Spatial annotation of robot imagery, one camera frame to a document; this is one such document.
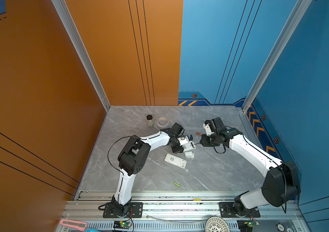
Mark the green circuit board left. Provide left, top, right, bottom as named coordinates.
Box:
left=113, top=220, right=133, bottom=231

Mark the white tape roll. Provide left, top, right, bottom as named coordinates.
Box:
left=157, top=117, right=169, bottom=128

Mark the circuit board right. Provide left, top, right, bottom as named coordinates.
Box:
left=237, top=220, right=260, bottom=232

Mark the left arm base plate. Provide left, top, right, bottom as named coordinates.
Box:
left=103, top=202, right=143, bottom=218

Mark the pink tool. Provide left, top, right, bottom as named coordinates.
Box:
left=59, top=219, right=88, bottom=232

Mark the small white remote control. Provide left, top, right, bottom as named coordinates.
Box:
left=182, top=141, right=196, bottom=152

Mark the small white battery cover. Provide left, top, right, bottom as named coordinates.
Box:
left=184, top=151, right=195, bottom=159

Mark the aluminium rail frame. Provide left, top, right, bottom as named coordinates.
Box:
left=57, top=191, right=309, bottom=232

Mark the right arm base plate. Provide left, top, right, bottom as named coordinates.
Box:
left=219, top=202, right=261, bottom=218

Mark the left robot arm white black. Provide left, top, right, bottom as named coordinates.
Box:
left=110, top=123, right=184, bottom=217

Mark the glass jar black lid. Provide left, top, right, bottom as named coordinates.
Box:
left=146, top=115, right=154, bottom=128

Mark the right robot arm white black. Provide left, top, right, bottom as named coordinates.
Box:
left=200, top=118, right=301, bottom=217

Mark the cyan object at edge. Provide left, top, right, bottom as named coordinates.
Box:
left=84, top=228, right=100, bottom=232

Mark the white round fan grille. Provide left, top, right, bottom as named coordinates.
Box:
left=205, top=216, right=231, bottom=232

